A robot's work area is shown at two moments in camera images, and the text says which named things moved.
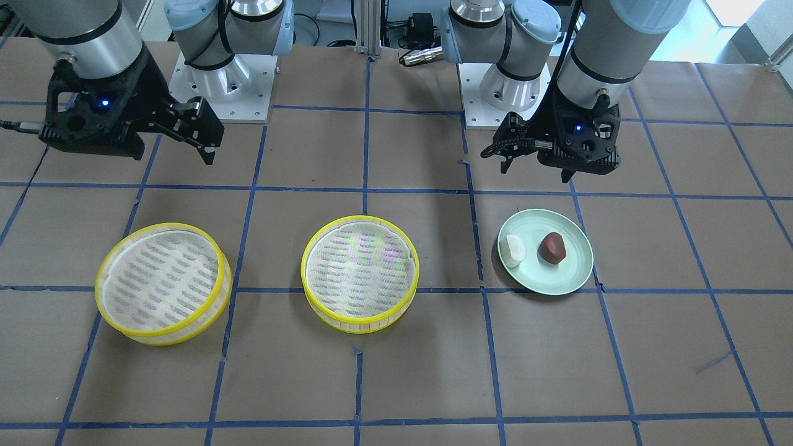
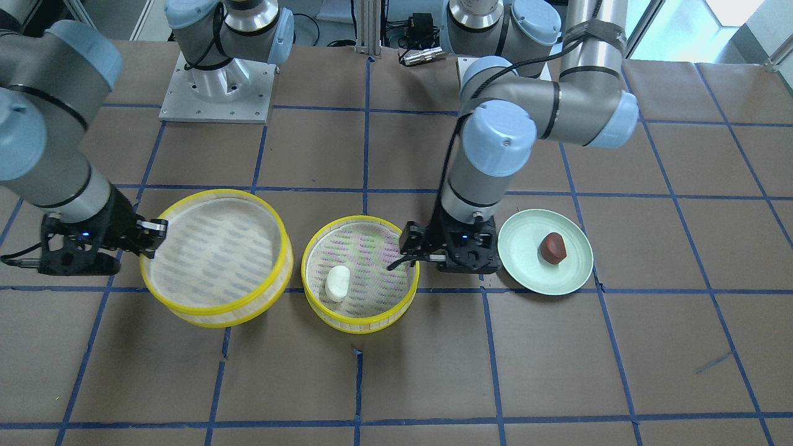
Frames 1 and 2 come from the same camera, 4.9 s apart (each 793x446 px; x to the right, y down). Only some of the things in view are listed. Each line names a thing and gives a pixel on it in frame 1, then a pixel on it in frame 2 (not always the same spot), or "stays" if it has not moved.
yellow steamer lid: x=163 y=284 → x=227 y=257
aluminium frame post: x=368 y=27 stays
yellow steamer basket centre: x=359 y=274 stays
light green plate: x=545 y=251 stays
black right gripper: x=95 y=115 → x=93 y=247
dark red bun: x=551 y=249 stays
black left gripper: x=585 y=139 → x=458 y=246
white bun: x=513 y=250 → x=337 y=283
